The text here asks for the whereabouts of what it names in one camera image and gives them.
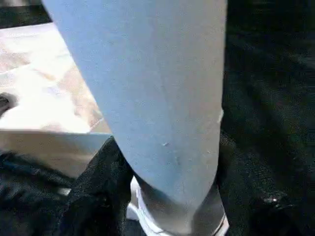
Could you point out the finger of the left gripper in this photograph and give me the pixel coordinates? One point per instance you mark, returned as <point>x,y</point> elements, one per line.
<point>29,172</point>
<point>6,102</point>

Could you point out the white plastic table leg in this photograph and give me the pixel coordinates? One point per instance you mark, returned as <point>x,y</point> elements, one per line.
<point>157,88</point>

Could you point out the white plastic table top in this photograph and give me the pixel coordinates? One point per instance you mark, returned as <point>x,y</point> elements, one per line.
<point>44,88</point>

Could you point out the black work mat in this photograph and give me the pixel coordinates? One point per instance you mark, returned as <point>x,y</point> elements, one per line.
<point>270,73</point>

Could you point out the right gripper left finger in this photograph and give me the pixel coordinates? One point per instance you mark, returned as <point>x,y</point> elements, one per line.
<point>96,196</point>

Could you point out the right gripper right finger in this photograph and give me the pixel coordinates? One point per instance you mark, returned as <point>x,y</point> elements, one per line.
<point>266,196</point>

